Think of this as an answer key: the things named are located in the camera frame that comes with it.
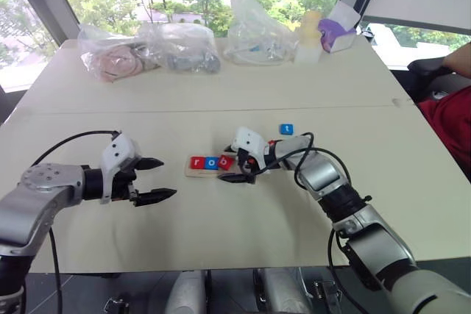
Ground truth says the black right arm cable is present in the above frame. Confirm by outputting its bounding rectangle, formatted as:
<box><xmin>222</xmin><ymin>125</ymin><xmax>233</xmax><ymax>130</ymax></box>
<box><xmin>257</xmin><ymin>132</ymin><xmax>371</xmax><ymax>314</ymax></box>

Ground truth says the person in red shirt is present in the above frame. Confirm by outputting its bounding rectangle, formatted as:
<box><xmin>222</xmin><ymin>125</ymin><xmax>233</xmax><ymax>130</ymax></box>
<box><xmin>418</xmin><ymin>85</ymin><xmax>471</xmax><ymax>183</ymax></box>

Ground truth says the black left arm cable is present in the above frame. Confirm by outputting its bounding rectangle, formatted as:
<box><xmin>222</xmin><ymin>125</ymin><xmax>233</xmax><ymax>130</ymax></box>
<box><xmin>30</xmin><ymin>129</ymin><xmax>122</xmax><ymax>314</ymax></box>

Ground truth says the metal clamp bracket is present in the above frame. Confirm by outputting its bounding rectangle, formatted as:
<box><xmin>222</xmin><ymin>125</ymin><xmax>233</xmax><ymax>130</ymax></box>
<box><xmin>314</xmin><ymin>279</ymin><xmax>344</xmax><ymax>314</ymax></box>
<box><xmin>102</xmin><ymin>294</ymin><xmax>130</xmax><ymax>314</ymax></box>

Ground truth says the red letter b block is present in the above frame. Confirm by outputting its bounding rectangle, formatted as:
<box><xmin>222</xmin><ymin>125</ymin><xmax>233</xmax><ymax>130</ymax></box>
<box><xmin>216</xmin><ymin>154</ymin><xmax>236</xmax><ymax>171</ymax></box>

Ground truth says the silver rounded leg housing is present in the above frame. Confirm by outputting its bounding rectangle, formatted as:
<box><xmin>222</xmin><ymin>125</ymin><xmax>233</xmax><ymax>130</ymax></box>
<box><xmin>163</xmin><ymin>271</ymin><xmax>208</xmax><ymax>314</ymax></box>
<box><xmin>256</xmin><ymin>267</ymin><xmax>314</xmax><ymax>314</ymax></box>

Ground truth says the purple and white tissue box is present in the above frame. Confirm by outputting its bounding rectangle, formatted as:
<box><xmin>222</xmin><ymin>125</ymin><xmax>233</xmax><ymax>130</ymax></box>
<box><xmin>317</xmin><ymin>0</ymin><xmax>362</xmax><ymax>54</ymax></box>

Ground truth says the wooden letter tray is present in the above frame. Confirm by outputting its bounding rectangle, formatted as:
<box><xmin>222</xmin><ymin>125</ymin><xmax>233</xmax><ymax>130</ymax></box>
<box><xmin>183</xmin><ymin>151</ymin><xmax>241</xmax><ymax>179</ymax></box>

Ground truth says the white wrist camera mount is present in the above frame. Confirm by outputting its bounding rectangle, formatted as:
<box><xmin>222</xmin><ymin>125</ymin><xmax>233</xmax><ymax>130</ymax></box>
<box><xmin>99</xmin><ymin>132</ymin><xmax>143</xmax><ymax>205</ymax></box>
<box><xmin>231</xmin><ymin>126</ymin><xmax>274</xmax><ymax>176</ymax></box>

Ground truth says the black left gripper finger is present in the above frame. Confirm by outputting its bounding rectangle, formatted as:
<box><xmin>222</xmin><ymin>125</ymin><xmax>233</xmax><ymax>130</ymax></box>
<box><xmin>132</xmin><ymin>188</ymin><xmax>178</xmax><ymax>208</ymax></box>
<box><xmin>136</xmin><ymin>157</ymin><xmax>165</xmax><ymax>173</ymax></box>

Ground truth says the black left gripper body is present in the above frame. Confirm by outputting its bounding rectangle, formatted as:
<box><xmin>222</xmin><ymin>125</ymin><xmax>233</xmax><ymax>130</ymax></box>
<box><xmin>109</xmin><ymin>158</ymin><xmax>144</xmax><ymax>207</ymax></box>

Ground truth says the tall clear plastic bag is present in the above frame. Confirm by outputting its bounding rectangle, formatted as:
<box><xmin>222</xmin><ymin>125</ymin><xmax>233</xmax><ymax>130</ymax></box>
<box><xmin>224</xmin><ymin>0</ymin><xmax>300</xmax><ymax>67</ymax></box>

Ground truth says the plastic bag with grey items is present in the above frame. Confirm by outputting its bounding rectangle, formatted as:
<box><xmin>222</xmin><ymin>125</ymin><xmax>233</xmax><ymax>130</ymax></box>
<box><xmin>138</xmin><ymin>22</ymin><xmax>223</xmax><ymax>74</ymax></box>

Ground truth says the plastic bag with pink items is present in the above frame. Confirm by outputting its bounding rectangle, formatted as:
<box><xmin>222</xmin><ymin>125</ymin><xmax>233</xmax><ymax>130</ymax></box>
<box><xmin>77</xmin><ymin>23</ymin><xmax>163</xmax><ymax>84</ymax></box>

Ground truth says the black office chair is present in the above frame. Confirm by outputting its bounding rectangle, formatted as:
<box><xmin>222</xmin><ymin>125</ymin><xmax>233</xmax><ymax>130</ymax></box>
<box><xmin>406</xmin><ymin>57</ymin><xmax>471</xmax><ymax>104</ymax></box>

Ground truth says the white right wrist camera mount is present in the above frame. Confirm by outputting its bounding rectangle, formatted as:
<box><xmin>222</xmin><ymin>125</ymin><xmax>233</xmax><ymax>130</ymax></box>
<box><xmin>231</xmin><ymin>126</ymin><xmax>274</xmax><ymax>176</ymax></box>

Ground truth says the small white box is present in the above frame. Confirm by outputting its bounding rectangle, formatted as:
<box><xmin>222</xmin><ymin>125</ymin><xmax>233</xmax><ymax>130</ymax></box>
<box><xmin>294</xmin><ymin>43</ymin><xmax>322</xmax><ymax>65</ymax></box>

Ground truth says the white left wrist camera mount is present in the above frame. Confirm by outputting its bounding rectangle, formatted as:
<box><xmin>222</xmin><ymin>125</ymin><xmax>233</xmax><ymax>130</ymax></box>
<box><xmin>99</xmin><ymin>132</ymin><xmax>143</xmax><ymax>205</ymax></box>

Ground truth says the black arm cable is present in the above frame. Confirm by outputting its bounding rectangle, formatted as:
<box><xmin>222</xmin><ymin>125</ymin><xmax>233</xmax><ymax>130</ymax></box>
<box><xmin>30</xmin><ymin>129</ymin><xmax>122</xmax><ymax>314</ymax></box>
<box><xmin>257</xmin><ymin>132</ymin><xmax>371</xmax><ymax>314</ymax></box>

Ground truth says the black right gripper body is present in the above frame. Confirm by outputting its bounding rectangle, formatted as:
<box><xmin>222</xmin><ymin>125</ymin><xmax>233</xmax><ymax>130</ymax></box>
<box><xmin>236</xmin><ymin>148</ymin><xmax>261</xmax><ymax>183</ymax></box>

